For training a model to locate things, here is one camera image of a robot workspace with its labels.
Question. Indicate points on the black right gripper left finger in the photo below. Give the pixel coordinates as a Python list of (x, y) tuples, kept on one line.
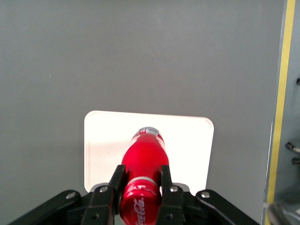
[(103, 201)]

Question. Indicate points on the yellow tape strip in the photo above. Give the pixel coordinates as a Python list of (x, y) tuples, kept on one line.
[(282, 93)]

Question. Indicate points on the red coke bottle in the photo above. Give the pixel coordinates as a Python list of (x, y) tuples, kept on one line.
[(145, 154)]

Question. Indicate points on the white plastic tray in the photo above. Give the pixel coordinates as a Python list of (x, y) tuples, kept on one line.
[(103, 140)]

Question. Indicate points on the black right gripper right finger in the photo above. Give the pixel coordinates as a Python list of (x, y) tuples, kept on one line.
[(172, 204)]

